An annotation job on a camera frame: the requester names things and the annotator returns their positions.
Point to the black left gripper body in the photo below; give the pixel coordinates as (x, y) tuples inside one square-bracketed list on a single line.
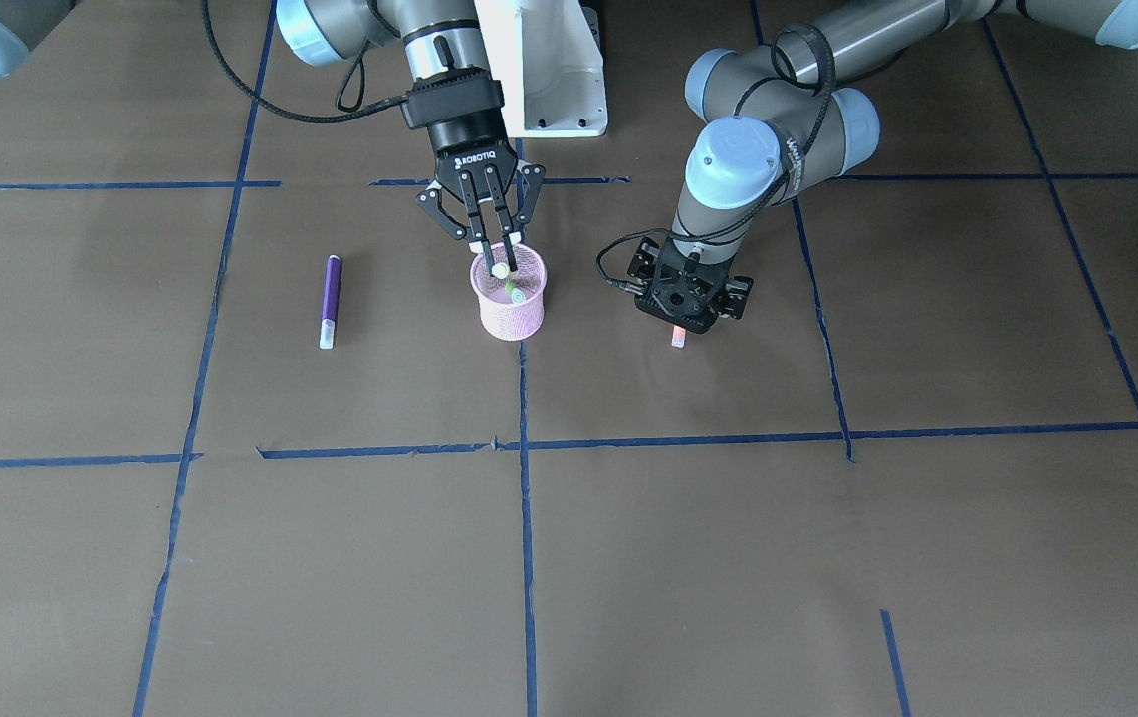
[(643, 264)]

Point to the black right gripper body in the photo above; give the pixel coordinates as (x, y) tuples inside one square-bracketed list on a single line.
[(470, 144)]

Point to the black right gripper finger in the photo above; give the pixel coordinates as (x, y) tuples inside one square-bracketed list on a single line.
[(474, 231), (524, 187)]

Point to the green highlighter pen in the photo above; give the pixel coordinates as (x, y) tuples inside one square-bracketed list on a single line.
[(514, 294)]

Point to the purple highlighter pen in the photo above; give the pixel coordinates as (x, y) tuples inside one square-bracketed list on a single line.
[(330, 302)]

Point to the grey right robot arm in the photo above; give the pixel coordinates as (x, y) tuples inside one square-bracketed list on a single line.
[(436, 36)]

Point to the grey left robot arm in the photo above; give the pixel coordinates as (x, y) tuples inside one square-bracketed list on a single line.
[(784, 117)]

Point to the pink mesh pen holder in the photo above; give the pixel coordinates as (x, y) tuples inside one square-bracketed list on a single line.
[(510, 306)]

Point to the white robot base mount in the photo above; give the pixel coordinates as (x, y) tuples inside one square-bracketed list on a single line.
[(548, 60)]

